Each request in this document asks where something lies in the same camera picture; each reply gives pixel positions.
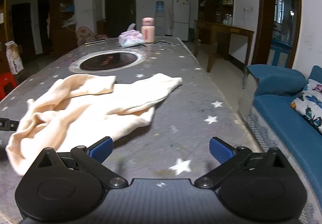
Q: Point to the white paper bag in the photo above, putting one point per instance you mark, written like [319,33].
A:
[13,60]

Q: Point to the blue cabinet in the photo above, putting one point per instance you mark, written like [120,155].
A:
[279,53]

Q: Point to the butterfly-print pillow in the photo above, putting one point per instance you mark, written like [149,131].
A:
[310,103]

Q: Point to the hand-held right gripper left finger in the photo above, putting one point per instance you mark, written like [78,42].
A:
[102,149]

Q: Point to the floral mesh food cover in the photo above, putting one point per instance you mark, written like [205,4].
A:
[85,35]

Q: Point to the thin pen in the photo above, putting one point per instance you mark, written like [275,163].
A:
[95,42]

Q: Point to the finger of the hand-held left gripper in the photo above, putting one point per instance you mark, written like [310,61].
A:
[7,124]

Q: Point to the red plastic stool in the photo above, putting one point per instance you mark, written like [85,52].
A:
[6,83]

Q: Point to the grey star-print tablecloth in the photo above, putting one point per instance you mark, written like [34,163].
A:
[201,88]

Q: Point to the pink tissue pack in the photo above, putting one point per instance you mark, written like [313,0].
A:
[130,39]

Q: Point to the blue sofa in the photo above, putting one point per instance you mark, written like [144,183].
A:
[276,105]

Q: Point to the pink thermos bottle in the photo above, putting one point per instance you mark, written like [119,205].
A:
[148,31]

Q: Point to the water dispenser with blue bottle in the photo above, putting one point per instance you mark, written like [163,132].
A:
[160,7]

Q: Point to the dark wooden door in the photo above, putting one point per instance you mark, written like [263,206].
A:
[119,10]

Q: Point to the white refrigerator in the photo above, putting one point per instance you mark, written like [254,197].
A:
[181,18]

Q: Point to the dark wooden shelf unit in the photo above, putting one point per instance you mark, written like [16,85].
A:
[64,38]

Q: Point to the round built-in hotplate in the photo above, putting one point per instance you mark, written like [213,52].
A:
[108,60]

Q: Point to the dark wooden door frame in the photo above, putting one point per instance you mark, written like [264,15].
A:
[264,12]

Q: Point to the brown wooden side table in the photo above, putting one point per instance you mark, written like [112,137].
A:
[226,28]

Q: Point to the cream garment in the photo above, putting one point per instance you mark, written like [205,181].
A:
[75,113]

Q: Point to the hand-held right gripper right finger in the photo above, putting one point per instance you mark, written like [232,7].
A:
[221,149]

